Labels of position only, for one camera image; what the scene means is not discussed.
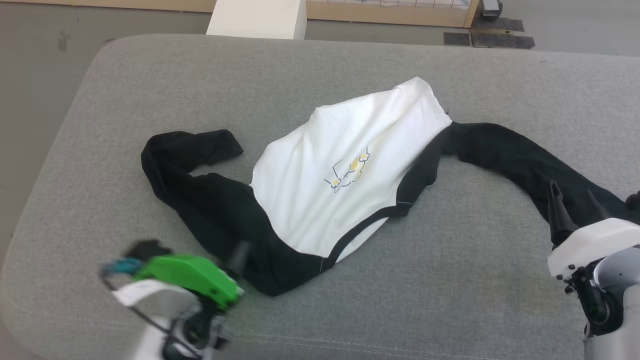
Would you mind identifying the white rectangular box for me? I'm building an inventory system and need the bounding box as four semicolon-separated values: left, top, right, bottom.
206;0;308;40

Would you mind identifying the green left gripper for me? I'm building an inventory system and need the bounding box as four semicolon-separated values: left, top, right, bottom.
132;240;252;311

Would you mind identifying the grey fabric sofa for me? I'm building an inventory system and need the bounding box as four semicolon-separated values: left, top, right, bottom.
0;33;640;360

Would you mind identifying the large black floor mat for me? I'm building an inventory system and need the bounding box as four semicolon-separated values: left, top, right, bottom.
470;18;535;50

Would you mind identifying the screen foot with caster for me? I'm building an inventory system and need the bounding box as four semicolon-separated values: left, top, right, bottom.
480;0;504;21

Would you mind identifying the white and black long-sleeve shirt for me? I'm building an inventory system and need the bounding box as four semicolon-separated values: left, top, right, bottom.
141;76;640;297

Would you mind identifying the lemon-print wooden-framed screen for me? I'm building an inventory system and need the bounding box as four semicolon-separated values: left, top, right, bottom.
0;0;481;29

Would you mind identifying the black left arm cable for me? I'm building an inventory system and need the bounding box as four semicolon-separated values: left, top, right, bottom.
99;257;201;353

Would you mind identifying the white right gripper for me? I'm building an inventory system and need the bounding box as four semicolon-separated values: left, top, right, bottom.
546;180;640;281

